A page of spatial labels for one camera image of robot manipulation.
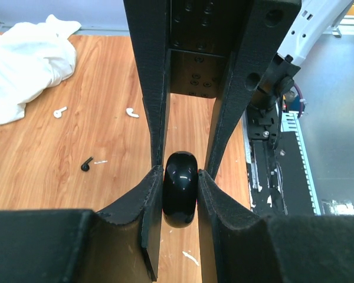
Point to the black earbud centre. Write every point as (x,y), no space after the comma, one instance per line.
(85,166)

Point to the white crumpled cloth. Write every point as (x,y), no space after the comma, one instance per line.
(34,57)

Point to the white earbud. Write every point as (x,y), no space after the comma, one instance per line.
(59,112)
(130,112)

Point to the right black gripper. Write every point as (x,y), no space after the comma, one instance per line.
(208,39)

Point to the white earbud lower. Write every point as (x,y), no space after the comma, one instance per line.
(130,112)

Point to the white earbud right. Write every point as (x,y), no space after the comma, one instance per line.
(59,112)

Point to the black earbud charging case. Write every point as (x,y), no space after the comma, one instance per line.
(180,189)

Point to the white slotted cable duct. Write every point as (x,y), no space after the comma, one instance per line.
(299,193)

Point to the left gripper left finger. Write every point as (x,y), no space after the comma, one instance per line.
(119,243)

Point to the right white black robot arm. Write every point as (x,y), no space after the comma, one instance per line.
(312,20)

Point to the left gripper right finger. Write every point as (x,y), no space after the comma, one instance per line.
(236,245)

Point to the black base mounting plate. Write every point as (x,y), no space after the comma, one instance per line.
(262,134)

